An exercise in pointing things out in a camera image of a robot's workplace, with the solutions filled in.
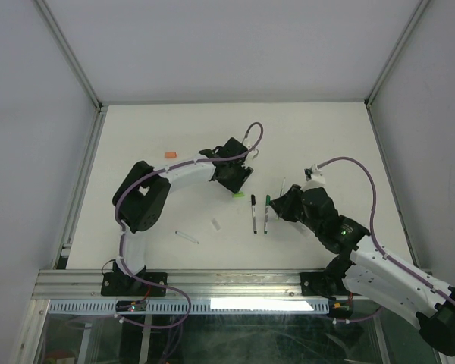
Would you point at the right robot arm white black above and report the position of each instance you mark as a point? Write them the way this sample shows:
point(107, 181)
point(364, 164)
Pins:
point(362, 267)

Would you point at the white green end pen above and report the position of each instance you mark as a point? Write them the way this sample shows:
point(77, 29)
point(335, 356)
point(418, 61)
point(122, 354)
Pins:
point(265, 221)

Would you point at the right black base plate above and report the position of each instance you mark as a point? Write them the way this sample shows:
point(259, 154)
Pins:
point(315, 284)

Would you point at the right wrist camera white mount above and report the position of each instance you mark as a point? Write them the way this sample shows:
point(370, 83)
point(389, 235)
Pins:
point(314, 178)

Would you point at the clear pen cap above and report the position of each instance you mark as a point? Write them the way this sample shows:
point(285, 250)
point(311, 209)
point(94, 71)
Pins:
point(216, 225)

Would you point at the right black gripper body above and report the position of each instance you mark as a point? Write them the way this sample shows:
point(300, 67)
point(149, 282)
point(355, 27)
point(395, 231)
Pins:
point(293, 204)

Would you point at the white blue end pen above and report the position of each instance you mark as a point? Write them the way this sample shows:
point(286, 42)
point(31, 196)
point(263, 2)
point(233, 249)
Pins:
point(186, 237)

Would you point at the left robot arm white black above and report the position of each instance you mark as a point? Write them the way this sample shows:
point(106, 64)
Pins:
point(142, 195)

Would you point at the silver green tip pen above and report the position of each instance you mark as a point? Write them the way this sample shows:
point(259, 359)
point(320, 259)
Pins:
point(281, 193)

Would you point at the white slotted cable duct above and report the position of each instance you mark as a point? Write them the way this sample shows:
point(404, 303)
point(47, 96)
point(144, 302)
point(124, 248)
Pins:
point(220, 306)

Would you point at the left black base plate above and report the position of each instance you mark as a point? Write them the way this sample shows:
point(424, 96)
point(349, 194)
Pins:
point(151, 282)

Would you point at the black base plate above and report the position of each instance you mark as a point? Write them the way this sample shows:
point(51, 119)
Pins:
point(315, 284)
point(151, 282)

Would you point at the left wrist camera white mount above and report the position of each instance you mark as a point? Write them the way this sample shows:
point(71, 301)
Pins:
point(252, 155)

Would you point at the orange tip marker clear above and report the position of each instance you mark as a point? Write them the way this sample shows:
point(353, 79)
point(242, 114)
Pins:
point(303, 230)

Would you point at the aluminium mounting rail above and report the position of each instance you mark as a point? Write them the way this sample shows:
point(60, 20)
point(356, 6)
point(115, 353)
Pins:
point(78, 284)

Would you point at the white black end pen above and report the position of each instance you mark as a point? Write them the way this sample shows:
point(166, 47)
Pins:
point(253, 217)

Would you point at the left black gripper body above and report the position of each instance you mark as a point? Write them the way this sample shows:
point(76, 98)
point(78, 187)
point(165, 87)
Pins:
point(236, 177)

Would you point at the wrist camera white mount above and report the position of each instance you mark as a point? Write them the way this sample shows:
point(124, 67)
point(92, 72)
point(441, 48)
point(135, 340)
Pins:
point(314, 178)
point(252, 155)

